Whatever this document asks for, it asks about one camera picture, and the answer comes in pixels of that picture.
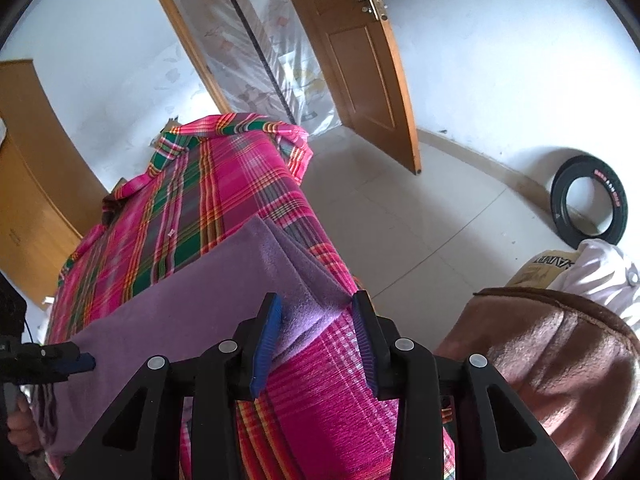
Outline purple fleece pants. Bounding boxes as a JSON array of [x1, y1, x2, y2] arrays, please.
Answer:
[[34, 217, 349, 456]]

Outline person left hand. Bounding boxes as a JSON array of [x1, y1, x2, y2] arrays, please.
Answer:
[[6, 393, 42, 455]]

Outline brown fleece blanket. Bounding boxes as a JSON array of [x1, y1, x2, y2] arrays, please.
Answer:
[[435, 287, 639, 479]]

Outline wooden wardrobe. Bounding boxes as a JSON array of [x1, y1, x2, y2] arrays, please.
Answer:
[[1, 60, 107, 304]]

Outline pink green plaid bedsheet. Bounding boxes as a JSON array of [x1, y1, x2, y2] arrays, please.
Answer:
[[47, 114, 398, 479]]

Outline black vertical pole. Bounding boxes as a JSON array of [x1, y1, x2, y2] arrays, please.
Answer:
[[230, 0, 297, 125]]

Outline wooden door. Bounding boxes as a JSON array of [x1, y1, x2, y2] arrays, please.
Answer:
[[292, 0, 422, 174]]

